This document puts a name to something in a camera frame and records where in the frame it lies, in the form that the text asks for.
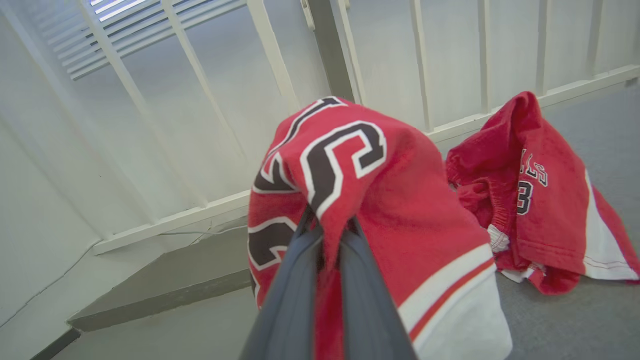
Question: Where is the red jersey with large number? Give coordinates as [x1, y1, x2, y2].
[246, 96, 513, 360]

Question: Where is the white wooden railing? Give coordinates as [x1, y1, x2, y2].
[0, 0, 640, 256]

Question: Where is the thin grey floor cable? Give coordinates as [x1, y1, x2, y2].
[157, 225, 248, 237]

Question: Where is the white louvred vent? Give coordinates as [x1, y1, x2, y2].
[30, 0, 247, 82]

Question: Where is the dark grey post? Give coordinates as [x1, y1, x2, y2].
[306, 0, 357, 103]

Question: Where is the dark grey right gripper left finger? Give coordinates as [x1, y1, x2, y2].
[240, 209, 326, 360]

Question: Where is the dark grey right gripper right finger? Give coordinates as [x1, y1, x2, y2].
[339, 217, 419, 360]

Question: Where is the red jersey with Bulls lettering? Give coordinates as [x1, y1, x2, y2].
[445, 91, 640, 296]

